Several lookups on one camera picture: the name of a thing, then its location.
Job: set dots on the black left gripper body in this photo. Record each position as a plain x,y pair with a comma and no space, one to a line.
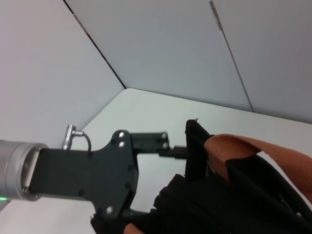
85,175

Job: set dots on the silver left arm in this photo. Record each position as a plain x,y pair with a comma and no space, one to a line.
14,168

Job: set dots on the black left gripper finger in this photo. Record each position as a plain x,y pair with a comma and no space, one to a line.
128,209
148,143

